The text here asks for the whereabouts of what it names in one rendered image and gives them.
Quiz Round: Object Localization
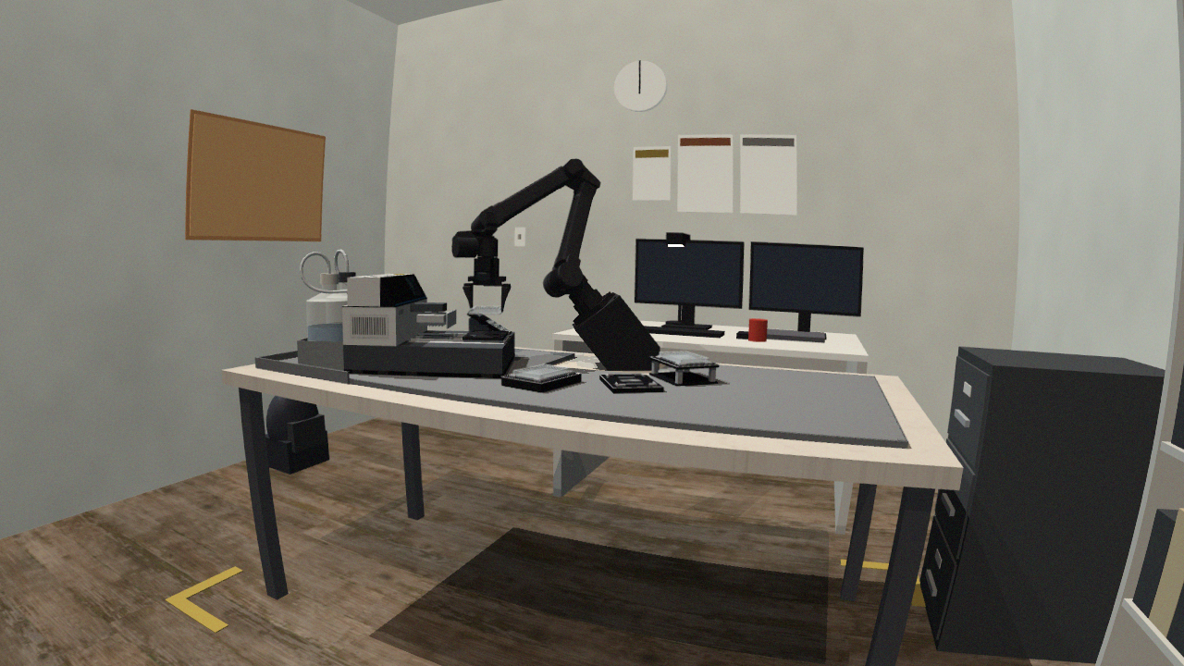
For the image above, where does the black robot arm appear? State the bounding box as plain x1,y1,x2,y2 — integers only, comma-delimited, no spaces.
451,159,613,325

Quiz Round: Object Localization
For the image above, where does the white plastic bottle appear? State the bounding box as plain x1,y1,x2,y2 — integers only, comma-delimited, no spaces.
305,273,348,341

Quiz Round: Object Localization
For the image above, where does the dark grey raised edge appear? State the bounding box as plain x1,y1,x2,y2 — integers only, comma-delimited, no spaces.
255,351,350,384

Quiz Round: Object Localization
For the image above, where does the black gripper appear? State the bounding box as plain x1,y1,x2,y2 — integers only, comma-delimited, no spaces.
462,277,511,312

